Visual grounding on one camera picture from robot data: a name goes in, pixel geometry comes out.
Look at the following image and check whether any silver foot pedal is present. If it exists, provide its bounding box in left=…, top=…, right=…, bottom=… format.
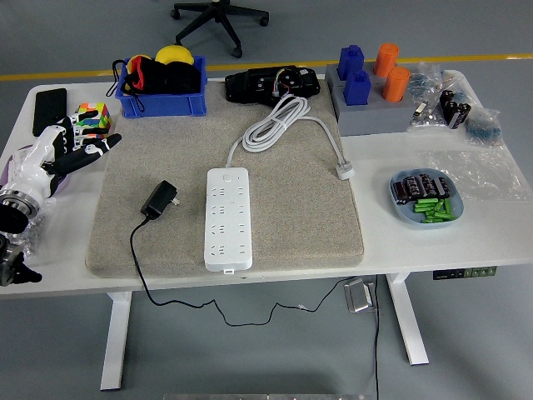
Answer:
left=343, top=279, right=378, bottom=313

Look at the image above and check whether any white wall socket panel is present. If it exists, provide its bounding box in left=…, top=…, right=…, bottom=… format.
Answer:
left=4, top=146, right=30, bottom=178

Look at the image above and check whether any black electronic device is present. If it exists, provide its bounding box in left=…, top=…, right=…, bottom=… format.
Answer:
left=224, top=65, right=321, bottom=105

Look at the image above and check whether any clear bag of blue parts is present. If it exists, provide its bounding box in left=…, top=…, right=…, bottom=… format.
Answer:
left=464, top=107, right=501, bottom=147
left=410, top=62, right=446, bottom=105

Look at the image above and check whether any black drawstring pouch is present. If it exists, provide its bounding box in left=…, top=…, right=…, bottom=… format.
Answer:
left=106, top=53, right=203, bottom=113

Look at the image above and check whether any grey-brown fabric mat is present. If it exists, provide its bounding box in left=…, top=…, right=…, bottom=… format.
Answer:
left=85, top=78, right=365, bottom=279

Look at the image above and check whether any blue plastic bin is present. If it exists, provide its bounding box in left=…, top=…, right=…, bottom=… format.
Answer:
left=115, top=56, right=208, bottom=120

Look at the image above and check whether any black table control panel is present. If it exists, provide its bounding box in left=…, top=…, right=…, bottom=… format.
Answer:
left=431, top=266, right=499, bottom=281

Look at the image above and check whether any black office chair base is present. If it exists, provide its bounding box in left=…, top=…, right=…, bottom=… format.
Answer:
left=169, top=0, right=271, bottom=58

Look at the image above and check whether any white power strip cord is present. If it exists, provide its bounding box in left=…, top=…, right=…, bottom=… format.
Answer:
left=227, top=94, right=356, bottom=181

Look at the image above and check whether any black plug adapter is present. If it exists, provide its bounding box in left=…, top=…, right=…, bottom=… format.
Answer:
left=140, top=180, right=181, bottom=221

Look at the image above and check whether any white power strip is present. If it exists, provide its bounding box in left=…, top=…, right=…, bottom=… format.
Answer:
left=203, top=167, right=254, bottom=276

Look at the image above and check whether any large empty clear bag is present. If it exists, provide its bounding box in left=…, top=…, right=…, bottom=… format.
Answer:
left=420, top=147, right=533, bottom=202

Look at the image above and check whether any thin black adapter cord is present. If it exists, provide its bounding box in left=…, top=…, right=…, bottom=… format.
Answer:
left=129, top=215, right=360, bottom=328

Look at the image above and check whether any orange plastic cylinder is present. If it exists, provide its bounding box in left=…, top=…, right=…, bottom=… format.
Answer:
left=381, top=66, right=411, bottom=103
left=373, top=42, right=400, bottom=78

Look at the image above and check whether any clear bag of screws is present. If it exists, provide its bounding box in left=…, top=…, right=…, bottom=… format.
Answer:
left=12, top=197, right=57, bottom=262

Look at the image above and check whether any light blue plate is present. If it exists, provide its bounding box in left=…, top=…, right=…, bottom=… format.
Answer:
left=389, top=167, right=465, bottom=229

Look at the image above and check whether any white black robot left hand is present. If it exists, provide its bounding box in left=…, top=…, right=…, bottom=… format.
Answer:
left=2, top=116, right=122, bottom=199

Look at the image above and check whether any grey block holder base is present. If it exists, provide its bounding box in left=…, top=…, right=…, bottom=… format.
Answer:
left=335, top=81, right=413, bottom=137
left=325, top=62, right=413, bottom=91

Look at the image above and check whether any bag of black capacitors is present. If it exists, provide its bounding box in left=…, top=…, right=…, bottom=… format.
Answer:
left=439, top=89, right=472, bottom=130

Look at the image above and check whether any purple round tray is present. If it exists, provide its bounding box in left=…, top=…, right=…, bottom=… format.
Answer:
left=0, top=143, right=71, bottom=196

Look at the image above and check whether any multicolour puzzle cube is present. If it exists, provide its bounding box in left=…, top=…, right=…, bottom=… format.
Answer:
left=72, top=102, right=112, bottom=147

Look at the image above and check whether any clear bag of metal parts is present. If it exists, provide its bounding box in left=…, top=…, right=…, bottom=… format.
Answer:
left=406, top=99, right=451, bottom=134

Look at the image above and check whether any black phone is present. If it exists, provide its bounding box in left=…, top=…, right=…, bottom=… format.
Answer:
left=32, top=87, right=67, bottom=137

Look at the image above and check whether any black pedal cable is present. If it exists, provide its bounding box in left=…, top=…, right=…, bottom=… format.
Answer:
left=371, top=274, right=381, bottom=400

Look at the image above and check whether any white table leg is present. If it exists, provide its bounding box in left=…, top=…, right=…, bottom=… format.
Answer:
left=99, top=291, right=133, bottom=392
left=385, top=273, right=430, bottom=367

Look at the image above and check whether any yellow ball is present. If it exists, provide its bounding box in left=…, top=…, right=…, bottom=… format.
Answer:
left=155, top=44, right=195, bottom=67

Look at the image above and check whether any blue plastic block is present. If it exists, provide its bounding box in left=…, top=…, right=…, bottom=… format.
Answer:
left=343, top=69, right=371, bottom=106
left=336, top=44, right=366, bottom=82

